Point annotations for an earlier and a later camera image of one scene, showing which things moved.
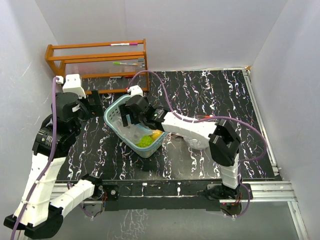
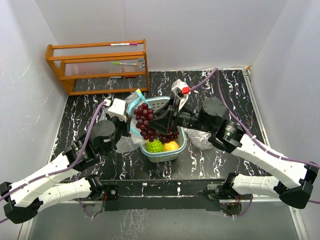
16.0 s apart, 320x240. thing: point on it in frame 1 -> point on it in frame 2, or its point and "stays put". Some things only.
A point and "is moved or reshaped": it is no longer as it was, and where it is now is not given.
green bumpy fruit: x=145 y=141 -> x=155 y=146
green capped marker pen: x=116 y=63 stays put
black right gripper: x=123 y=109 -> x=162 y=121
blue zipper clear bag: x=133 y=132 is moved or reshaped
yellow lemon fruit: x=155 y=134 -> x=170 y=145
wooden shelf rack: x=119 y=59 stays put
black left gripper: x=95 y=107 -> x=125 y=124
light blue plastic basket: x=144 y=140 -> x=156 y=103
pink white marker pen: x=125 y=44 stays put
